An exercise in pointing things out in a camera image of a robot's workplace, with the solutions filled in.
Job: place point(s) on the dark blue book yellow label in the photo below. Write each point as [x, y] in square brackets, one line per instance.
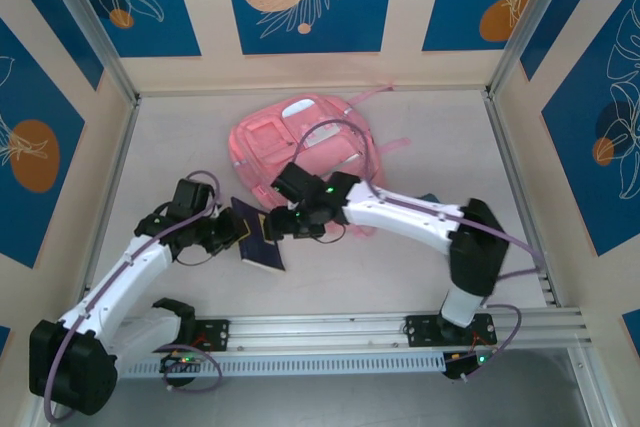
[260, 252]

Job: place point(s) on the pink backpack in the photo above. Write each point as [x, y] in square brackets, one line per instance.
[260, 147]

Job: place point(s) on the small teal pouch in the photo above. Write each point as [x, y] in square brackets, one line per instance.
[430, 197]

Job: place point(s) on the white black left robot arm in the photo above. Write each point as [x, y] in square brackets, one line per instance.
[125, 272]

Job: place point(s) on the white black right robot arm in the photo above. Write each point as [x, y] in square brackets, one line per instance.
[400, 212]

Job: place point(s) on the aluminium side rail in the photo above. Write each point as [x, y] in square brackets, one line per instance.
[122, 147]
[494, 109]

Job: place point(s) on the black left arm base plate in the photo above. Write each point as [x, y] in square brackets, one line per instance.
[220, 332]

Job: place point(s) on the aluminium mounting rail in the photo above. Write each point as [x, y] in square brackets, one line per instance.
[320, 332]

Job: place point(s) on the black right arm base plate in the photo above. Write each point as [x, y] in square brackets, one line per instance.
[422, 331]

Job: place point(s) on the aluminium frame post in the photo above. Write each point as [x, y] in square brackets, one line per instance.
[95, 32]
[532, 27]

